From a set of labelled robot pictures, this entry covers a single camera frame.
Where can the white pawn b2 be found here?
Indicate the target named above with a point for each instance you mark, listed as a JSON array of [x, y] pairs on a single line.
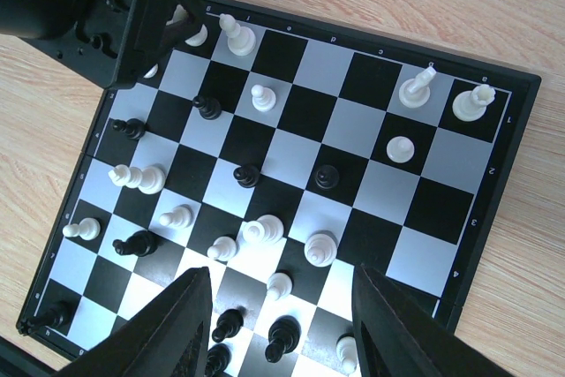
[[400, 149]]

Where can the white knight b1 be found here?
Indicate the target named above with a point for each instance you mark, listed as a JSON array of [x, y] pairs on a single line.
[[414, 93]]

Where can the white rook corner a1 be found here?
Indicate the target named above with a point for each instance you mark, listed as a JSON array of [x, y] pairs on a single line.
[[471, 105]]

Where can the black pawn h4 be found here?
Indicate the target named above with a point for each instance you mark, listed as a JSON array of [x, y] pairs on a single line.
[[133, 128]]

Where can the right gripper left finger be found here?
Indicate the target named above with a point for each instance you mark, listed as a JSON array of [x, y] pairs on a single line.
[[168, 337]]

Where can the black pawn c3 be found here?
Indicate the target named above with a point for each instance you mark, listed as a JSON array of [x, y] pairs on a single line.
[[326, 177]]

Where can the black and silver chessboard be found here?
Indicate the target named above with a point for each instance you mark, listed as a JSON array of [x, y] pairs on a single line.
[[422, 223]]

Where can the black pawn e3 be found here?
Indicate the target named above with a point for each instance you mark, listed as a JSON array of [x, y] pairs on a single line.
[[247, 175]]

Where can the white bishop tall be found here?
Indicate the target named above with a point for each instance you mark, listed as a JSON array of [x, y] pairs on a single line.
[[267, 229]]

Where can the white bishop f1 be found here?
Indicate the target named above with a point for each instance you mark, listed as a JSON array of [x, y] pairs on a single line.
[[241, 39]]

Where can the white king tall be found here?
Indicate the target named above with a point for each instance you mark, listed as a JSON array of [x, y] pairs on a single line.
[[320, 248]]

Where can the white queen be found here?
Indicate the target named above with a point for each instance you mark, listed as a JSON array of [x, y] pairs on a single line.
[[150, 180]]

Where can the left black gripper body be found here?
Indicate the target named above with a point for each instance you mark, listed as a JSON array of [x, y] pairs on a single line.
[[111, 43]]

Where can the white pawn e2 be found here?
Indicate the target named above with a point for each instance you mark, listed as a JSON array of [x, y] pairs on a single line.
[[263, 98]]

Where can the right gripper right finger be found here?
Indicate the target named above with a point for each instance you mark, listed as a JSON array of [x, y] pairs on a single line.
[[395, 337]]

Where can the black pawn f3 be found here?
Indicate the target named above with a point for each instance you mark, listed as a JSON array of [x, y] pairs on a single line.
[[208, 107]]

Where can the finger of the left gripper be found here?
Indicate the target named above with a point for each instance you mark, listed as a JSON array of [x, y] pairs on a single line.
[[183, 2]]

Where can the white pawn h2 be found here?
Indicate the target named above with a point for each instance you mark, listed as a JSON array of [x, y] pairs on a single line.
[[151, 72]]

